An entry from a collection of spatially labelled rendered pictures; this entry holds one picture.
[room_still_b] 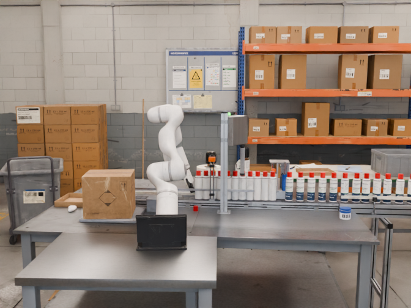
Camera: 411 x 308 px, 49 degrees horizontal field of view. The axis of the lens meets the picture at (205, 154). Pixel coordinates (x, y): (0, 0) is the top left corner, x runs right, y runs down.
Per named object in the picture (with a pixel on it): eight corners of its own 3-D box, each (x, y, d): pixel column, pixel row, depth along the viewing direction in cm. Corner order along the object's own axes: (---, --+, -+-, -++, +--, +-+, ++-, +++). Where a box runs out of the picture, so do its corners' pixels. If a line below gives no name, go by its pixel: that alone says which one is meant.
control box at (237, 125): (248, 143, 307) (248, 115, 304) (232, 146, 294) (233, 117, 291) (235, 142, 313) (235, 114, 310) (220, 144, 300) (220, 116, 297)
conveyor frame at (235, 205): (336, 206, 318) (336, 200, 317) (339, 211, 307) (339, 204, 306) (107, 201, 332) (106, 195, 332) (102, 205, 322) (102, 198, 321)
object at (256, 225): (329, 184, 395) (329, 183, 395) (379, 245, 248) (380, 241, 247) (96, 180, 414) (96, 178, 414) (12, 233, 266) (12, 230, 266)
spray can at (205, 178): (209, 198, 322) (209, 170, 319) (209, 200, 317) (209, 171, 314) (202, 198, 322) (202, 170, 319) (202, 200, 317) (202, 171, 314)
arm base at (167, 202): (186, 233, 249) (186, 205, 261) (181, 216, 234) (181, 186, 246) (152, 236, 250) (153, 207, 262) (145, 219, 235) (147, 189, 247)
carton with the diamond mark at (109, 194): (135, 208, 307) (134, 168, 302) (131, 218, 283) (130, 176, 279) (90, 208, 305) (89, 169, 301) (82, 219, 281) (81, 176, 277)
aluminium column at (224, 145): (227, 211, 307) (227, 112, 297) (227, 212, 303) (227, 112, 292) (220, 211, 307) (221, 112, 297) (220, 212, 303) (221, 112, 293)
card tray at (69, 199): (107, 198, 340) (107, 193, 339) (96, 208, 314) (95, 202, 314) (68, 197, 343) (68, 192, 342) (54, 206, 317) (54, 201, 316)
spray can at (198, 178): (202, 198, 321) (202, 170, 318) (201, 200, 316) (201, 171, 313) (196, 197, 322) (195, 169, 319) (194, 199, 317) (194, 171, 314)
